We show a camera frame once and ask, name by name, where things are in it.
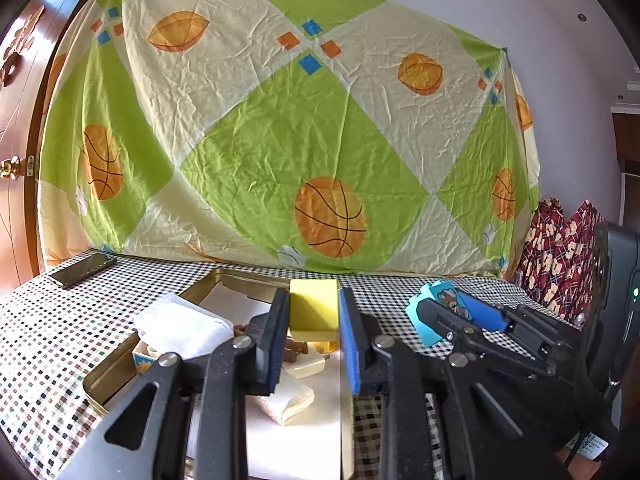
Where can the dark smartphone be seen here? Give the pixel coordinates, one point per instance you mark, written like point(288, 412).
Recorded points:
point(82, 270)

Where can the clear plastic lid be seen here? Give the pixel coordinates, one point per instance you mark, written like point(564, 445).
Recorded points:
point(180, 330)

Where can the red door ornament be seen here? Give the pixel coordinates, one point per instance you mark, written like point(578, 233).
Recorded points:
point(20, 35)

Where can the red plaid bear pillow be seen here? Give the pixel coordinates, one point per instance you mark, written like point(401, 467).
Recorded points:
point(580, 250)
point(542, 250)

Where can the basketball print bed sheet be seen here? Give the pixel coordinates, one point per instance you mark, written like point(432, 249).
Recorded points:
point(300, 110)

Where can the gold tin box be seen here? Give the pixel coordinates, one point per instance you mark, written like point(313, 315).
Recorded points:
point(235, 287)

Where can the checkered tablecloth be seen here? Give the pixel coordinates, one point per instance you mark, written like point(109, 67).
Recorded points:
point(50, 340)

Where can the dark wooden wardrobe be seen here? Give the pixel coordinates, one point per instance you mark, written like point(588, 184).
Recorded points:
point(627, 140)

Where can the yellow building block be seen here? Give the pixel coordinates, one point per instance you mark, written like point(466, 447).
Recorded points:
point(314, 310)

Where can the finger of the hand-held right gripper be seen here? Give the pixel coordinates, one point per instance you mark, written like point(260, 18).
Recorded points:
point(485, 310)
point(445, 332)

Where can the white carton box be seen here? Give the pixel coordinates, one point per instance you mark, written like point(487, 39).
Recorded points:
point(287, 400)

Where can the wooden door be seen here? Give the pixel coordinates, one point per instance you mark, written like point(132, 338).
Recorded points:
point(15, 125)

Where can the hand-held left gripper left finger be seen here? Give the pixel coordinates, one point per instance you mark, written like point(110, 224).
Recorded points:
point(279, 360)

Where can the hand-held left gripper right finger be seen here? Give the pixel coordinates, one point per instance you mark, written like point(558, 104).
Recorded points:
point(350, 355)

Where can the cyan bear card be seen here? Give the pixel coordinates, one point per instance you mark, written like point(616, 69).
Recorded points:
point(445, 300)

